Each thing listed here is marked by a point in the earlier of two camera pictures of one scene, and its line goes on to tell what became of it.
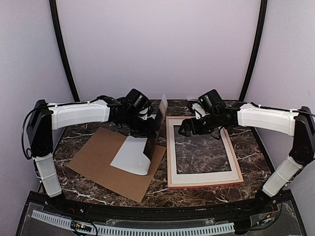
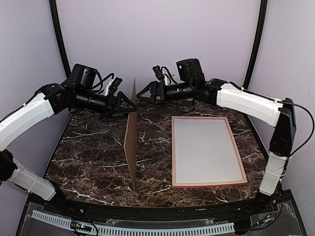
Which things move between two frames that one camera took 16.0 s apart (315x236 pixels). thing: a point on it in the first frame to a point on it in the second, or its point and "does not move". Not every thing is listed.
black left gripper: x=149 y=130 to x=120 y=96
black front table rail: x=210 y=211 does not move
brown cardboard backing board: x=94 y=161 to x=130 y=144
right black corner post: x=262 y=16 does not move
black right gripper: x=185 y=124 to x=154 y=85
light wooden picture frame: x=169 y=162 to x=204 y=153
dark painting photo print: x=135 y=155 to x=204 y=151
